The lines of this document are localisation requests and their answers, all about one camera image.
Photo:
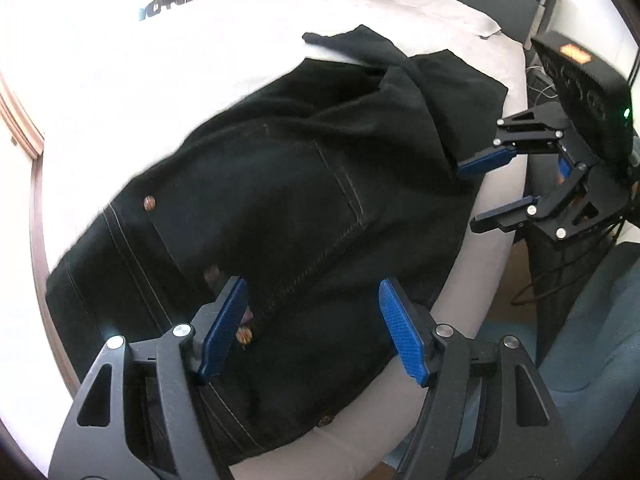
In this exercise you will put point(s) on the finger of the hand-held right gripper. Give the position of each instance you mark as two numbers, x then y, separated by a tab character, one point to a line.
505	219
485	162

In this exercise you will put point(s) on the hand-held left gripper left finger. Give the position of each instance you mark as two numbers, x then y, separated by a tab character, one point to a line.
225	327

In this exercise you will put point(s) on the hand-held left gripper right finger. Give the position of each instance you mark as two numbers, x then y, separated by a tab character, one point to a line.
405	335

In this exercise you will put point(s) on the black pants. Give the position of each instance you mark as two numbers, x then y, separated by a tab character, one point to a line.
280	185

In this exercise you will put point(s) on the black bedside stand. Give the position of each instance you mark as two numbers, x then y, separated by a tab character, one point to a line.
555	285

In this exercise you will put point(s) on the blue fabric chair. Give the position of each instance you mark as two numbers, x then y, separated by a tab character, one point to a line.
595	340

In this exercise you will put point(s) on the white bed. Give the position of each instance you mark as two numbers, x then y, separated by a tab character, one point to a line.
125	85

